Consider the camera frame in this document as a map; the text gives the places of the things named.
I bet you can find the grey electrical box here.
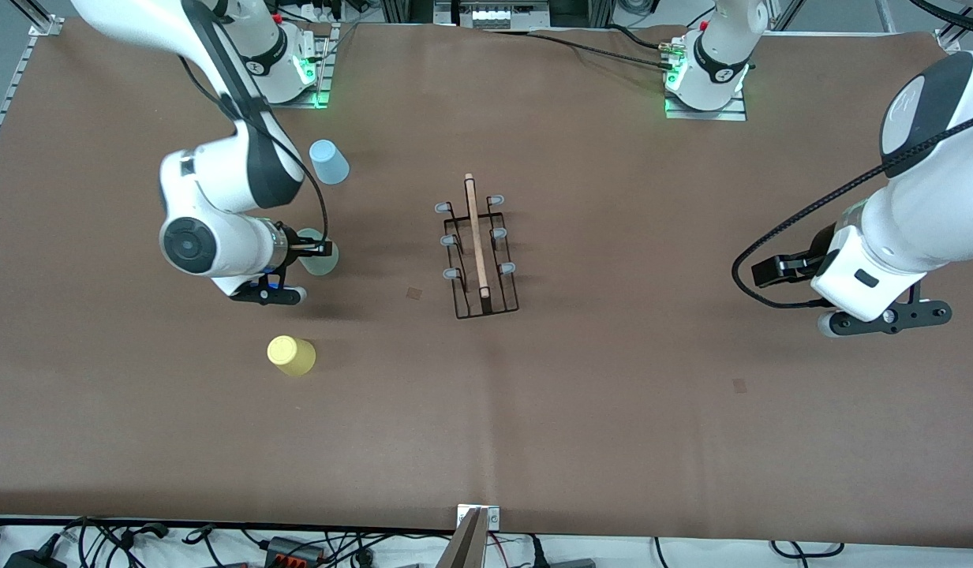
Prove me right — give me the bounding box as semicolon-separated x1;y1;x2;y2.
435;0;550;31

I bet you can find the black power adapter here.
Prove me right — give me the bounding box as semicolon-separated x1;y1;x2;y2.
3;548;67;568

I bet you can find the light blue plastic cup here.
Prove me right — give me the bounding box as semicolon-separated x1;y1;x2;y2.
309;139;350;186

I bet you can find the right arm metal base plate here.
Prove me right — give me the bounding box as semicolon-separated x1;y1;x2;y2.
245;24;334;109

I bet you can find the black frame post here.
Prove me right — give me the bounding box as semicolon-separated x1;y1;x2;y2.
549;0;615;29
380;0;436;24

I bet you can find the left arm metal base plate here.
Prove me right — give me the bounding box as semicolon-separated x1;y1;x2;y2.
664;85;749;121

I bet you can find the mint green plastic cup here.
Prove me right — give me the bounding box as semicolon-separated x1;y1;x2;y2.
298;228;339;276

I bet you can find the black braided table cable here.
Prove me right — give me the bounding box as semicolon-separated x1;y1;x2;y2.
486;28;676;72

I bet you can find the grey angled beam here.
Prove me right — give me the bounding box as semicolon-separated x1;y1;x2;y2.
435;507;491;568

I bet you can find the brown table mat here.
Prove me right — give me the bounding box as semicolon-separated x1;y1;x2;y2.
0;17;973;547

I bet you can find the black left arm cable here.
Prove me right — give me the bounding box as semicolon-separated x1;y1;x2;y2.
733;0;973;308

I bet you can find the black orange connector box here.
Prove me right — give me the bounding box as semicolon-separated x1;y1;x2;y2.
265;536;326;568

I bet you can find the black wire cup holder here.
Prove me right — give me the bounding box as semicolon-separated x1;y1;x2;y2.
434;174;520;320

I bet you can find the perforated aluminium rail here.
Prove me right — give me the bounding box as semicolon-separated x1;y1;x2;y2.
0;0;65;170

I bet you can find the yellow plastic cup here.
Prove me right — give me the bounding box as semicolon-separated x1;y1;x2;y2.
267;334;316;377

